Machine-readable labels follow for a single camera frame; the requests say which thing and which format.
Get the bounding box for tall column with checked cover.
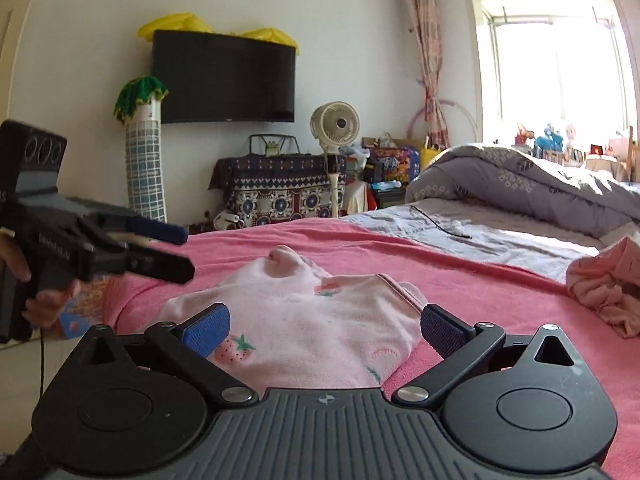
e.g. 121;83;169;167
114;76;170;223

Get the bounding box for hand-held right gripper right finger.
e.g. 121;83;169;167
391;304;581;406

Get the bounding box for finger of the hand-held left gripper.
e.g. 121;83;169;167
95;210;191;247
74;230;197;284

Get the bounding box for printed cardboard box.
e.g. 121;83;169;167
55;280;108;343

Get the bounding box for hula hoop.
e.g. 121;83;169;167
407;100;483;147

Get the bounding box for grey leaf print quilt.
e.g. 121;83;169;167
405;142;640;238

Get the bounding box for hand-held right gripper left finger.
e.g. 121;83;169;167
82;302;260;405

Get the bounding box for blue toy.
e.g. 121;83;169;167
532;122;566;158

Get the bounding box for window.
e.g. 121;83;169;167
465;0;640;146

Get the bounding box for yellow cloth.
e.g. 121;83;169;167
137;12;301;56

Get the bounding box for patterned cloth covered cabinet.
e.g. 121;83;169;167
209;155;348;226

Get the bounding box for cream cloth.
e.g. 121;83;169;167
345;180;371;216

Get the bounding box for pink floral curtain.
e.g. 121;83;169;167
400;0;451;151

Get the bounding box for person's left hand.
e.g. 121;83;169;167
0;234;82;330

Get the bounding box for wooden easel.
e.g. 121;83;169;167
620;127;640;183

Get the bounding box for black wall television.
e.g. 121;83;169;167
151;30;297;125

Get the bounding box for pink blanket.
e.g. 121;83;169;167
102;217;640;471

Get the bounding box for yellow bag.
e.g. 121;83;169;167
420;145;443;173

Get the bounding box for colourful toy carton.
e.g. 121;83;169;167
370;146;421;183

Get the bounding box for white standing fan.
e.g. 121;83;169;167
310;101;361;218

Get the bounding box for pink pants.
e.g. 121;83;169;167
565;237;640;340

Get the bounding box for black wire basket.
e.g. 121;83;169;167
248;134;302;157

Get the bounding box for black cable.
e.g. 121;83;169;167
410;204;472;240

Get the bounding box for pink strawberry print shirt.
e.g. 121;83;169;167
145;245;426;390

